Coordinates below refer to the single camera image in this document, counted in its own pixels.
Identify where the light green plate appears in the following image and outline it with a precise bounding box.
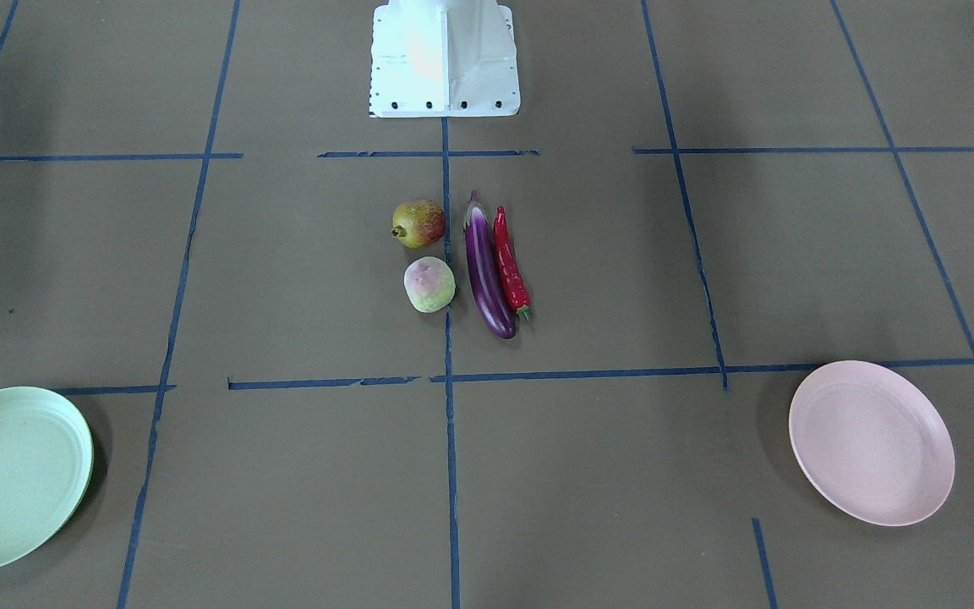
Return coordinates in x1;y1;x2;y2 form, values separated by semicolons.
0;387;96;567

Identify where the red chili pepper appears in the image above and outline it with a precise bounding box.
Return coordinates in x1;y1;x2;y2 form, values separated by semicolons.
492;206;531;322

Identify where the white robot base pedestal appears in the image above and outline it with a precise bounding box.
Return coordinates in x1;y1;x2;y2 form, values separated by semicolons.
369;1;522;118

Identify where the red yellow apple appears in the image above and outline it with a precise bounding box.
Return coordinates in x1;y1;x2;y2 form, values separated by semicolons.
391;198;447;248

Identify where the purple eggplant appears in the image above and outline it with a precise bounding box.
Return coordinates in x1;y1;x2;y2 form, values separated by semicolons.
463;190;517;340

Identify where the pink plate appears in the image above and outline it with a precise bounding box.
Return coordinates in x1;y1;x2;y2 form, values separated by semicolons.
787;361;957;527

